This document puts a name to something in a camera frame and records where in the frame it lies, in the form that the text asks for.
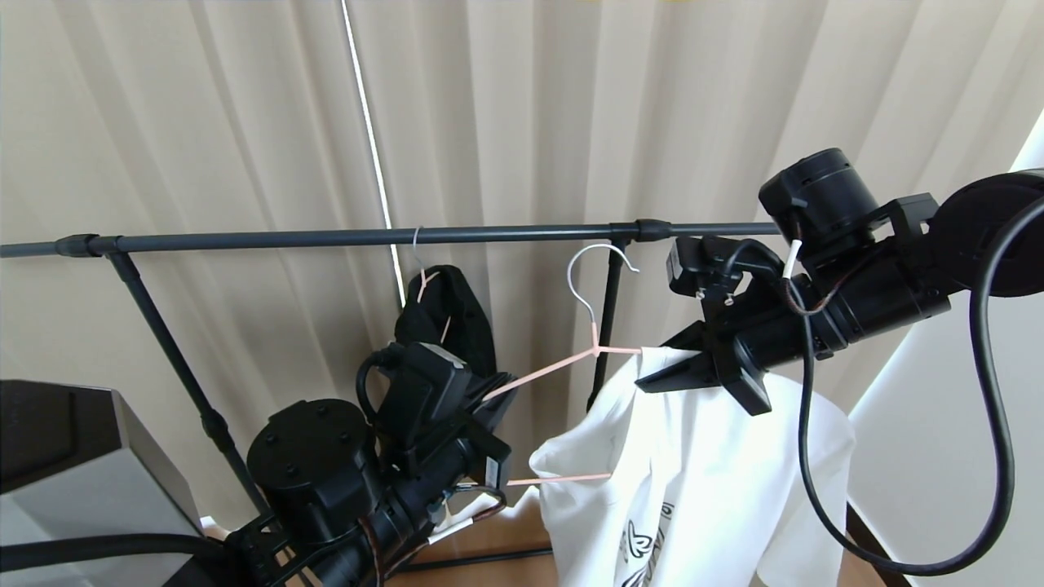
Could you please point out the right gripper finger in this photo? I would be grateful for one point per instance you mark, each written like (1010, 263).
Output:
(685, 373)
(693, 338)

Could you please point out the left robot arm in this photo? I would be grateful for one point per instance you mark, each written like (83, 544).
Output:
(310, 456)

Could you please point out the black clothes rack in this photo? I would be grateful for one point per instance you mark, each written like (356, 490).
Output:
(285, 238)

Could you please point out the white garment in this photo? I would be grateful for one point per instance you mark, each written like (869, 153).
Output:
(718, 489)

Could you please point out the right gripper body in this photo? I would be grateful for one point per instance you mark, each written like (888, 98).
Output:
(767, 342)

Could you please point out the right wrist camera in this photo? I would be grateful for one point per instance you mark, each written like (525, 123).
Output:
(701, 261)

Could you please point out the pink clothes hanger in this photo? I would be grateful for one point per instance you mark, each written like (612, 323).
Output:
(418, 261)
(538, 375)

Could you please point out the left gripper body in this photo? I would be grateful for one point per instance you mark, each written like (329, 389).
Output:
(457, 473)

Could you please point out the black shorts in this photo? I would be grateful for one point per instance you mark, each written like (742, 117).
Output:
(457, 326)

